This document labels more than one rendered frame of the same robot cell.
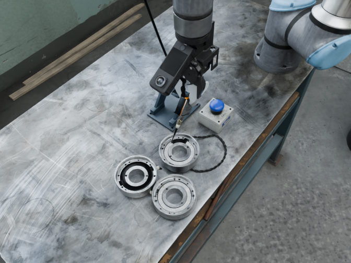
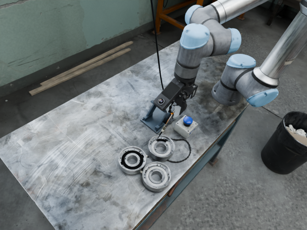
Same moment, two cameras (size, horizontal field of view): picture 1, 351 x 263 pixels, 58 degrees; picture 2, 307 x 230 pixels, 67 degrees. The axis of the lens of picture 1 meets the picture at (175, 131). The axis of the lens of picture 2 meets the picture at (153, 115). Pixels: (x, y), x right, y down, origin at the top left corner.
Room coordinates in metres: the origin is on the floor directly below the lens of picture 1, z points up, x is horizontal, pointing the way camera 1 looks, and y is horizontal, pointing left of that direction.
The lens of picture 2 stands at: (-0.07, 0.10, 1.60)
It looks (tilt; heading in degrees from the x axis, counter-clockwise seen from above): 49 degrees down; 353
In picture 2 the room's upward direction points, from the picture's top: 9 degrees clockwise
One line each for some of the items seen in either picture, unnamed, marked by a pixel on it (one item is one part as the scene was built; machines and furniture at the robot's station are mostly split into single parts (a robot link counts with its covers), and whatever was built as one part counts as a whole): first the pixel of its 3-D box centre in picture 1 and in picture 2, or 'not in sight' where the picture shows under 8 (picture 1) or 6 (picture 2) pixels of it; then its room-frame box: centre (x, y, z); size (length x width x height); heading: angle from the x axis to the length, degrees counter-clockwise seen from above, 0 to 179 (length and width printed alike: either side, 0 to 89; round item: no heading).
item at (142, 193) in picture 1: (137, 177); (132, 160); (0.38, 0.10, 0.82); 0.10 x 0.10 x 0.04
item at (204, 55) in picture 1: (194, 50); (182, 85); (0.55, -0.05, 1.07); 0.09 x 0.08 x 0.12; 137
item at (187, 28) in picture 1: (191, 19); (186, 67); (0.54, -0.04, 1.15); 0.08 x 0.08 x 0.05
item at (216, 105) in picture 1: (216, 109); (187, 122); (0.56, -0.12, 0.85); 0.04 x 0.04 x 0.05
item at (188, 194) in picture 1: (174, 197); (156, 177); (0.32, 0.01, 0.82); 0.08 x 0.08 x 0.02
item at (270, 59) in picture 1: (280, 46); (229, 88); (0.81, -0.35, 0.85); 0.15 x 0.15 x 0.10
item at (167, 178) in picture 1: (174, 197); (156, 176); (0.32, 0.01, 0.82); 0.10 x 0.10 x 0.04
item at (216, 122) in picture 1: (217, 114); (186, 126); (0.57, -0.12, 0.82); 0.08 x 0.07 x 0.05; 138
